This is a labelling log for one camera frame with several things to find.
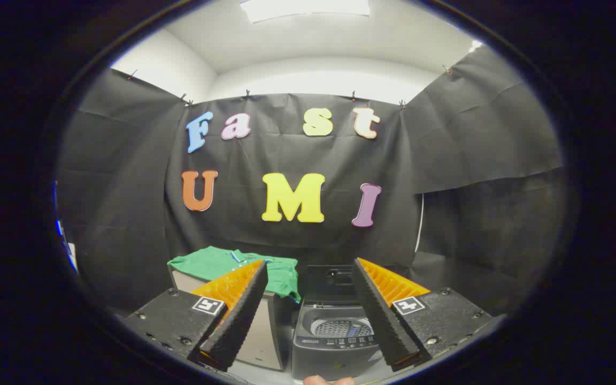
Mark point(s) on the dark washing machine lid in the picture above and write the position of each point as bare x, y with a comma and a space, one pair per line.
324, 283

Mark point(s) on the green polo shirt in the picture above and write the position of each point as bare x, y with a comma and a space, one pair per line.
212, 262

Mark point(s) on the small grey cabinet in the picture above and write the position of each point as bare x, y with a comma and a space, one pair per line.
265, 337

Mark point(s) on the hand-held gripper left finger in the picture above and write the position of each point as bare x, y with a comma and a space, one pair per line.
238, 321

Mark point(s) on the row of small cloth clips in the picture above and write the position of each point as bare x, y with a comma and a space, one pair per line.
353, 97

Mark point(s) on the grey washing machine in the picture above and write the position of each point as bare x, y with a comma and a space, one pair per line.
335, 363

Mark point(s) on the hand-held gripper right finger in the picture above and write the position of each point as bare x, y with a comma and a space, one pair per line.
383, 321

